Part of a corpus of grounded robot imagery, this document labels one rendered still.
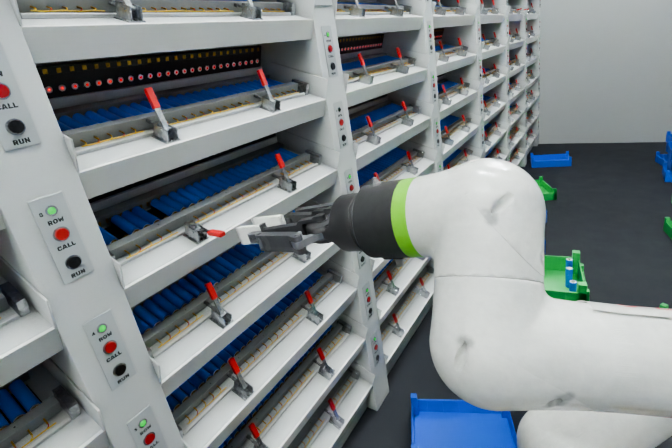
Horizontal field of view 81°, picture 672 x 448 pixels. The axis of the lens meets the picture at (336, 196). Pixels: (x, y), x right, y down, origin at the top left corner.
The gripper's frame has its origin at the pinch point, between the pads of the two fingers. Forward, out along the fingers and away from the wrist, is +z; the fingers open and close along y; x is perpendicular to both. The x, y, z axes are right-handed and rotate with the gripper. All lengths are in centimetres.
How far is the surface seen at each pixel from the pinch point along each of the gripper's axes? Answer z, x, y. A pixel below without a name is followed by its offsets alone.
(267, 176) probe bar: 21.9, 3.6, 25.0
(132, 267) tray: 19.6, -0.1, -12.0
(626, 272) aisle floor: -38, -101, 163
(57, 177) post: 13.2, 17.0, -18.2
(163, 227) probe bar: 21.6, 3.4, -3.5
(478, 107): 18, -11, 185
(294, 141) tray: 28, 8, 45
